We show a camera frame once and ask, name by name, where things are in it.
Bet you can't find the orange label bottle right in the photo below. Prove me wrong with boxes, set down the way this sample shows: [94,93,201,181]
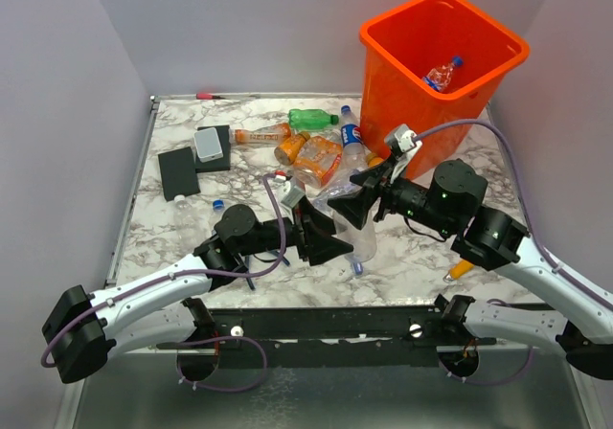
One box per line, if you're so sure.
[274,132,311,166]

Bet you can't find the large orange label jug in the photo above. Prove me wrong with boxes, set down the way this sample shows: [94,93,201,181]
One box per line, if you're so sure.
[293,136,342,189]

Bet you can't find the yellow utility knife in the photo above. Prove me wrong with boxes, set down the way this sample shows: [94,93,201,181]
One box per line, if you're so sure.
[443,260,474,283]

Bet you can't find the blue handled pliers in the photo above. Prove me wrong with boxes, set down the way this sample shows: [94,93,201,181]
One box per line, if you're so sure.
[243,250,291,292]

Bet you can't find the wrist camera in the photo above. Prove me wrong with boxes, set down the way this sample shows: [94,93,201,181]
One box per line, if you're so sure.
[384,124,422,183]
[273,170,306,212]

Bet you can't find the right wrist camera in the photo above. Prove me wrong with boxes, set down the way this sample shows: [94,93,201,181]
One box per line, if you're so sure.
[384,124,422,183]

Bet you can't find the black flat block front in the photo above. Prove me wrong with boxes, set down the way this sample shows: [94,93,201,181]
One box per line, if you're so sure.
[158,147,200,201]

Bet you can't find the red blue screwdriver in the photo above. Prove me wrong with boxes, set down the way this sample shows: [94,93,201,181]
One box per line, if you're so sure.
[345,254,364,276]

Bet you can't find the green plastic bottle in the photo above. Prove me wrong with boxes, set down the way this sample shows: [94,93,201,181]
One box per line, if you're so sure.
[287,108,339,132]

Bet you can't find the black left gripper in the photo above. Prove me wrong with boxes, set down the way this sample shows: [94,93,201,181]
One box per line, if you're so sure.
[239,195,353,265]

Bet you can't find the red marker pen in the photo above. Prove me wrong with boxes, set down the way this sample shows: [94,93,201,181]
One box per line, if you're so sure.
[195,92,225,101]

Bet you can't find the tall orange label tea bottle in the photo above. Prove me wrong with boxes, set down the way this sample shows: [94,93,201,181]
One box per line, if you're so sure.
[230,123,292,147]

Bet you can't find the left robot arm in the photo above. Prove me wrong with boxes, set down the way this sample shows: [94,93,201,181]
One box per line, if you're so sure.
[40,198,353,384]

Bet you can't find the black flat block rear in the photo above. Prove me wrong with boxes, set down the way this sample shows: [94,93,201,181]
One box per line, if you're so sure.
[193,125,231,173]

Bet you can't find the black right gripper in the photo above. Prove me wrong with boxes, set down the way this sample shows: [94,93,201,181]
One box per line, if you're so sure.
[327,153,456,236]

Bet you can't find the crushed clear blue-cap bottle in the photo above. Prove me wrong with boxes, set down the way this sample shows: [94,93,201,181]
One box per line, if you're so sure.
[312,169,361,215]

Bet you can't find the small Pepsi bottle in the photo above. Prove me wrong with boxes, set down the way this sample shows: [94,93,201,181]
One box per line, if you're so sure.
[213,199,225,211]

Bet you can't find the purple cable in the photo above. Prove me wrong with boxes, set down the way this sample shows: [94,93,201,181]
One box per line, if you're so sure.
[414,118,613,388]
[40,173,288,394]

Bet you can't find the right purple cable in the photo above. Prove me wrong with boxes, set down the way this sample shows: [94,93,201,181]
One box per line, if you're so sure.
[414,118,613,388]

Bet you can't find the clear white-cap bottle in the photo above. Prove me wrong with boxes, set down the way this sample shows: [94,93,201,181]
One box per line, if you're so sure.
[173,194,202,241]

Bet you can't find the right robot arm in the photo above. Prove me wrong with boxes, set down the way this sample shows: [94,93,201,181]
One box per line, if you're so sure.
[328,160,612,380]

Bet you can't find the Pepsi bottle beside bin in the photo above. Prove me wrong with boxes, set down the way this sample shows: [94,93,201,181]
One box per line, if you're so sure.
[339,105,367,170]

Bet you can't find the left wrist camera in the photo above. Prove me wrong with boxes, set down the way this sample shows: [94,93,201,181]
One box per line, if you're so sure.
[273,170,306,212]

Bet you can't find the orange plastic bin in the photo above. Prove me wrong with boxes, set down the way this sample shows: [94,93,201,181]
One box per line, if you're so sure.
[359,0,530,158]

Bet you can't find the white box device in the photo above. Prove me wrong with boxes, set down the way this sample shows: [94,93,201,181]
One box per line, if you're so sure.
[193,127,223,163]

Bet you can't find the black flat block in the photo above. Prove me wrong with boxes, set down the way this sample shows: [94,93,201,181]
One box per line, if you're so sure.
[193,125,231,173]
[158,147,200,201]

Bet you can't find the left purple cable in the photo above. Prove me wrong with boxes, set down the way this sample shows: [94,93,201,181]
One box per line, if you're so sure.
[40,173,288,394]

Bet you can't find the small orange juice bottle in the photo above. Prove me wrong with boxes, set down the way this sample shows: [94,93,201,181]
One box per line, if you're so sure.
[366,152,384,169]

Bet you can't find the clear jar metal lid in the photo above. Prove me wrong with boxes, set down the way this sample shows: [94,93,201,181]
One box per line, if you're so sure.
[332,212,377,263]

